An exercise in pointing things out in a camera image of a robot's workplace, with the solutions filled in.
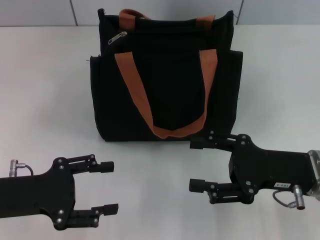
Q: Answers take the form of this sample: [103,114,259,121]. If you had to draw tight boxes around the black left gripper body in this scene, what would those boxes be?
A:
[0,156,77,231]

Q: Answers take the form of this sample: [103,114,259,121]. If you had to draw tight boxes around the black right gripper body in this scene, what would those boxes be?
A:
[228,133,314,205]

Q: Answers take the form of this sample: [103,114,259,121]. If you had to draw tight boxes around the black food bag orange handles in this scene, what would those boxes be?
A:
[89,8,244,143]

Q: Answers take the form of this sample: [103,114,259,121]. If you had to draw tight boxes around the silver zipper pull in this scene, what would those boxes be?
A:
[107,30,128,46]

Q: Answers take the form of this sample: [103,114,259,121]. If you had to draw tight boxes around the left gripper cable with connector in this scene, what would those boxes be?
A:
[8,160,35,177]

